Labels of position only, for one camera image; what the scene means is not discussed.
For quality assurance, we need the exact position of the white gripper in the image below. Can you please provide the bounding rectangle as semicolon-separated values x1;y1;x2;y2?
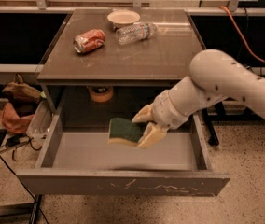
132;90;188;148

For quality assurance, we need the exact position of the green and yellow sponge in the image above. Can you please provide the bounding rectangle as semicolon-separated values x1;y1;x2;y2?
108;118;146;147

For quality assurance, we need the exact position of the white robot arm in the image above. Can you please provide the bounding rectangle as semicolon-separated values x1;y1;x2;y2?
132;49;265;148

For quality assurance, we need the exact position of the open grey top drawer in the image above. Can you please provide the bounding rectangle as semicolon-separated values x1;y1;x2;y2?
17;87;230;196

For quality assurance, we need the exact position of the roll of tan tape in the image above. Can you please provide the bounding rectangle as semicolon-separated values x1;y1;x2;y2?
88;86;114;103

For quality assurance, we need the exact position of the black stand leg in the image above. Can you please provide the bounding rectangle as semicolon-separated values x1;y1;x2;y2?
202;109;219;146

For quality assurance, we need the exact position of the grey cabinet with tabletop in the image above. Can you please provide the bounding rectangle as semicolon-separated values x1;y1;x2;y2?
38;9;204;130

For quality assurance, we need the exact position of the clear plastic water bottle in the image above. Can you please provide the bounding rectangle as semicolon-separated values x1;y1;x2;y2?
116;22;158;45

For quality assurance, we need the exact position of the crushed red soda can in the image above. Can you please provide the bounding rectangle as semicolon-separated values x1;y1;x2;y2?
73;29;105;54

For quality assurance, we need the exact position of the white ceramic bowl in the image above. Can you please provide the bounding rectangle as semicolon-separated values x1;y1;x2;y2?
107;10;140;28

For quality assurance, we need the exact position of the clear plastic bag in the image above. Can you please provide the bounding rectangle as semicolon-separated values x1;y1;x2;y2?
26;100;52;140

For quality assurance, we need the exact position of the brown cloth bag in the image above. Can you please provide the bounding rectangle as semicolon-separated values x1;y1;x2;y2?
2;74;41;104

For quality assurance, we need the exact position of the orange cloth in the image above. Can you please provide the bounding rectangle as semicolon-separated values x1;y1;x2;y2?
1;103;34;134

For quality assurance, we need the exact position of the black power adapter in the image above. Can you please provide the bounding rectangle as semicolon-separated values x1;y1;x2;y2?
5;135;20;148

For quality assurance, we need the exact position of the orange cable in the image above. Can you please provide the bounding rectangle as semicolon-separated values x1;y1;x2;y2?
218;5;265;68

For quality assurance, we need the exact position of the black cable on floor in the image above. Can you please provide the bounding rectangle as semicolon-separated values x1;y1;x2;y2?
0;147;50;224

